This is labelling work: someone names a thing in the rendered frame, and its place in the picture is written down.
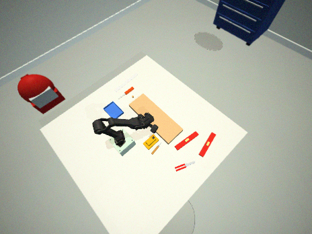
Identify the red spirit level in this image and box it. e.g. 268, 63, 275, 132
175, 131, 199, 150
199, 132, 216, 157

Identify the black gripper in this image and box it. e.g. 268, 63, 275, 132
138, 114, 159, 133

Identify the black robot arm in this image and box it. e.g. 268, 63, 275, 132
92, 113, 155, 147

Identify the blue shallow tray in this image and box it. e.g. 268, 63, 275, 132
103, 102, 124, 118

